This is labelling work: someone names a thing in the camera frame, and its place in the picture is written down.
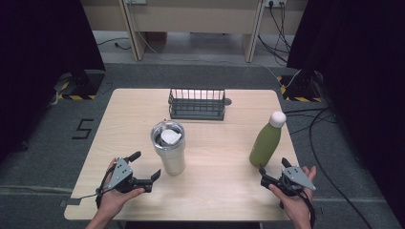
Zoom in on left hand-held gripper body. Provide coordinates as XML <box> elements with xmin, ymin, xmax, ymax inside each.
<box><xmin>102</xmin><ymin>156</ymin><xmax>155</xmax><ymax>195</ymax></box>

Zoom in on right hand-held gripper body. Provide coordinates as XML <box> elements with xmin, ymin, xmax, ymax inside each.
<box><xmin>260</xmin><ymin>165</ymin><xmax>317</xmax><ymax>198</ymax></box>

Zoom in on green bottle with white cap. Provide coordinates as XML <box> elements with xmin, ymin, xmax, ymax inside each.
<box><xmin>248</xmin><ymin>111</ymin><xmax>288</xmax><ymax>169</ymax></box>

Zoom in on white tumbler with clear lid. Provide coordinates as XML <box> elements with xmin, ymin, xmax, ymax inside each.
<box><xmin>150</xmin><ymin>118</ymin><xmax>187</xmax><ymax>177</ymax></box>

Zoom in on dark grey wire rack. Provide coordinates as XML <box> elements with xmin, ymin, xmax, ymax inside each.
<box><xmin>167</xmin><ymin>88</ymin><xmax>226</xmax><ymax>121</ymax></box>

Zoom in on person's right hand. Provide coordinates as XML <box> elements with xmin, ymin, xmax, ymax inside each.
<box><xmin>267</xmin><ymin>164</ymin><xmax>318</xmax><ymax>223</ymax></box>

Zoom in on person's left hand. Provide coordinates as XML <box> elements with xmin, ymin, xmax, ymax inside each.
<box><xmin>95</xmin><ymin>157</ymin><xmax>146</xmax><ymax>220</ymax></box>

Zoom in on stand base with hazard tape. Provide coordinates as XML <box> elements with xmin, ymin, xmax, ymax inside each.
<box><xmin>276</xmin><ymin>69</ymin><xmax>325</xmax><ymax>103</ymax></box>
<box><xmin>52</xmin><ymin>69</ymin><xmax>107</xmax><ymax>101</ymax></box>

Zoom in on black curtain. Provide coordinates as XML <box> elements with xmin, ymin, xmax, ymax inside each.
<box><xmin>0</xmin><ymin>0</ymin><xmax>106</xmax><ymax>161</ymax></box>
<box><xmin>286</xmin><ymin>0</ymin><xmax>405</xmax><ymax>225</ymax></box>

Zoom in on beige office desk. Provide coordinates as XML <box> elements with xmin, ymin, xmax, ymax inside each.
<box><xmin>79</xmin><ymin>0</ymin><xmax>309</xmax><ymax>63</ymax></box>

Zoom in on long black floor cables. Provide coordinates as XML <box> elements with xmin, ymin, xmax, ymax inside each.
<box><xmin>283</xmin><ymin>107</ymin><xmax>374</xmax><ymax>229</ymax></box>

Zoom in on left hand-held gripper black cable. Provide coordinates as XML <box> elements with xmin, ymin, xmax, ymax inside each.
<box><xmin>95</xmin><ymin>165</ymin><xmax>117</xmax><ymax>209</ymax></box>

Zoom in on hand-held gripper black cable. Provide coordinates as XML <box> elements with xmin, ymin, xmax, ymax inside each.
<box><xmin>297</xmin><ymin>189</ymin><xmax>317</xmax><ymax>229</ymax></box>
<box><xmin>95</xmin><ymin>165</ymin><xmax>117</xmax><ymax>209</ymax></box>

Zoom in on right hand-held gripper black cable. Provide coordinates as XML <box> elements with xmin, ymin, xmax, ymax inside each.
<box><xmin>297</xmin><ymin>189</ymin><xmax>317</xmax><ymax>229</ymax></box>

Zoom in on black floor cable with plug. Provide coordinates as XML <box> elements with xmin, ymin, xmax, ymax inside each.
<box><xmin>96</xmin><ymin>37</ymin><xmax>132</xmax><ymax>52</ymax></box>

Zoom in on bundle of black socket cables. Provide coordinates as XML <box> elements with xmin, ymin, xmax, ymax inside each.
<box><xmin>257</xmin><ymin>2</ymin><xmax>292</xmax><ymax>65</ymax></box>

